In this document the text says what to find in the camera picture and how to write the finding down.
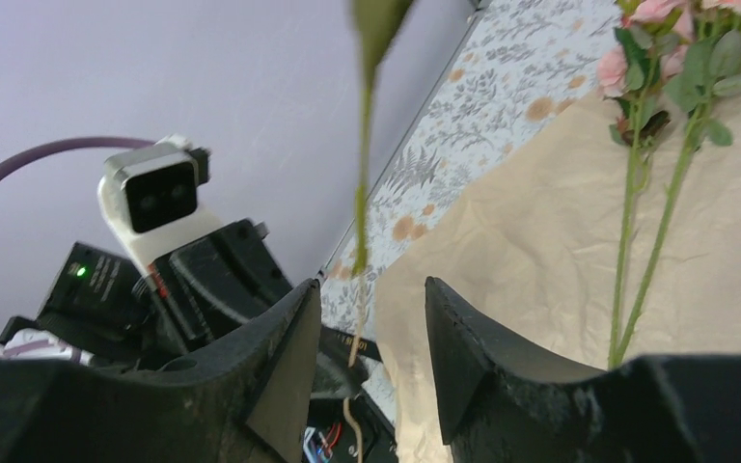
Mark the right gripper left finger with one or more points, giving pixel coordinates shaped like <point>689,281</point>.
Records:
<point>242,398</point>

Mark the peach paper flower bouquet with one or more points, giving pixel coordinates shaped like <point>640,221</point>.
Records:
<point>533,244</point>

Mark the peach orange rose stem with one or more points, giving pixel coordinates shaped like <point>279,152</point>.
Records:
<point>711,70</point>

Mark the small pink rose stem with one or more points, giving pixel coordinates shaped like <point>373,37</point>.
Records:
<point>651,40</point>

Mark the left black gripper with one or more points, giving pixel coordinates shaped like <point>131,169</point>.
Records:
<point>206,289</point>

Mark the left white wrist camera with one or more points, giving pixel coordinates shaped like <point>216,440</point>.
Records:
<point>149,199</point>

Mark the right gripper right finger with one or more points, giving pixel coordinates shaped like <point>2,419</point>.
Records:
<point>503,398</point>

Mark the black gold-lettered ribbon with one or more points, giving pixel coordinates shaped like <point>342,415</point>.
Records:
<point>343,342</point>

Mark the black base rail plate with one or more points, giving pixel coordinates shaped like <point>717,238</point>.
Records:
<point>344,424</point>

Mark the floral patterned table mat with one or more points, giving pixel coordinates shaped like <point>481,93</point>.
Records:
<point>524,63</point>

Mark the cream bud rose stem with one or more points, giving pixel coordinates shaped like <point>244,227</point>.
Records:
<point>376,24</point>

